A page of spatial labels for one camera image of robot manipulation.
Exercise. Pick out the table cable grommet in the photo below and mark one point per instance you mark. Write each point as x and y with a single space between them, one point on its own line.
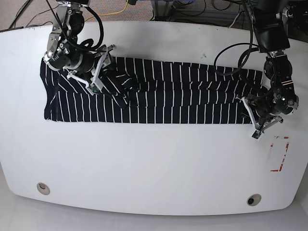
254 199
43 189

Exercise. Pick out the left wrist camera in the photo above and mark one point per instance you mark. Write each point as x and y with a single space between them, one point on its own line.
256 134

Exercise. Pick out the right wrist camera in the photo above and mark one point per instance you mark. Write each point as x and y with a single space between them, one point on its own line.
93 89

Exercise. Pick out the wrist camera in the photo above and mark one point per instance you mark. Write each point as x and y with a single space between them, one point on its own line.
256 134
93 89

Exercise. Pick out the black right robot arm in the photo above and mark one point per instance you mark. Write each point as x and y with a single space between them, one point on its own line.
63 48

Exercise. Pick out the red tape rectangle marking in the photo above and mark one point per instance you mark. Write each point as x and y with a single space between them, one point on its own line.
277 153

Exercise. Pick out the right table cable grommet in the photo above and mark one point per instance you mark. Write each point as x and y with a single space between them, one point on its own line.
254 199

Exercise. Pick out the left table cable grommet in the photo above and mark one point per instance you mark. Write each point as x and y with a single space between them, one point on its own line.
43 189

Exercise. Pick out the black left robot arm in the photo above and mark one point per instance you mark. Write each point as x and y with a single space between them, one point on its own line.
265 108

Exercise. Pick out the navy white striped t-shirt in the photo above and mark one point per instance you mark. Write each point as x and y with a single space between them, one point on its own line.
151 92

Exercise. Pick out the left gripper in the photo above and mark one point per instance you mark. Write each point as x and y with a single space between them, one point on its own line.
260 119

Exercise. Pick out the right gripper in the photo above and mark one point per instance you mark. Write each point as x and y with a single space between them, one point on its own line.
92 67

